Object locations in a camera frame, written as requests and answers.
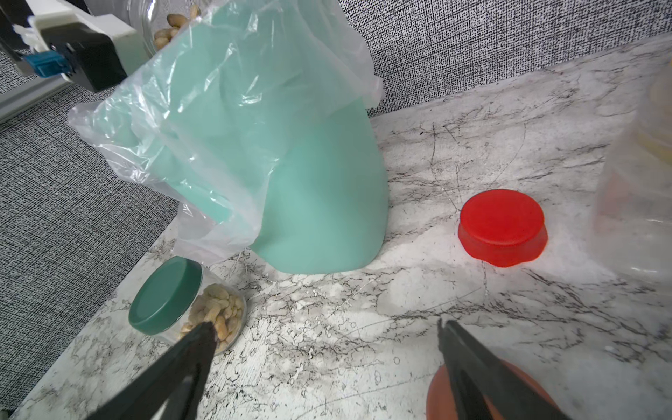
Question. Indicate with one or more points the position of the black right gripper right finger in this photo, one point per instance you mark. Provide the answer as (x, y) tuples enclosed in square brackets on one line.
[(481, 384)]

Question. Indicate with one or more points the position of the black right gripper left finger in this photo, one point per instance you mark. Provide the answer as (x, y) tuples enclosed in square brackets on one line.
[(174, 383)]

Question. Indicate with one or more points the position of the red jar lid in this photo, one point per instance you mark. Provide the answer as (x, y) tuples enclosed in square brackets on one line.
[(502, 227)]

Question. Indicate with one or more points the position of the clear jar with peanuts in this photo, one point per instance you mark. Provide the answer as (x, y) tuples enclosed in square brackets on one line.
[(631, 219)]

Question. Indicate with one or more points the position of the orange-lidded peanut jar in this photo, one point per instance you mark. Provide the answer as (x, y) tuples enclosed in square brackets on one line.
[(151, 16)]

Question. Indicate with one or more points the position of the green-lidded peanut jar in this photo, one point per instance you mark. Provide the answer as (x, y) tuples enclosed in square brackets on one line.
[(182, 294)]

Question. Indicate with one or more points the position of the clear plastic bin liner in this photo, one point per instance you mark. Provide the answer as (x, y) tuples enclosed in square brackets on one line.
[(220, 121)]

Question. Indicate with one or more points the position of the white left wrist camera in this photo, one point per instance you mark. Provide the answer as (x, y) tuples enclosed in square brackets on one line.
[(94, 44)]

